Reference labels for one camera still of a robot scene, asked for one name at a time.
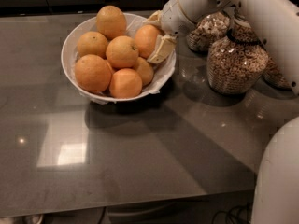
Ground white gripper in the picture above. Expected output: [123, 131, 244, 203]
[143, 0, 230, 64]

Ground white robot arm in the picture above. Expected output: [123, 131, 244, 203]
[147, 0, 299, 224]

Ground small partly hidden orange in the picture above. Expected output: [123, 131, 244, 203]
[133, 57, 154, 86]

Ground white bowl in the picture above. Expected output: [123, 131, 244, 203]
[61, 12, 178, 105]

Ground back left glass cereal jar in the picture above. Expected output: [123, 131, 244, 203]
[186, 11, 230, 52]

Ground glass cereal jar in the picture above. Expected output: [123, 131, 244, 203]
[206, 15, 268, 95]
[263, 58, 291, 90]
[186, 11, 230, 52]

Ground front glass cereal jar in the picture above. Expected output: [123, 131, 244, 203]
[206, 15, 268, 95]

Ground far right glass cereal jar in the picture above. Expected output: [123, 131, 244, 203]
[263, 58, 291, 90]

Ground black cables under table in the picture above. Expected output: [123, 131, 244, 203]
[211, 203, 254, 224]

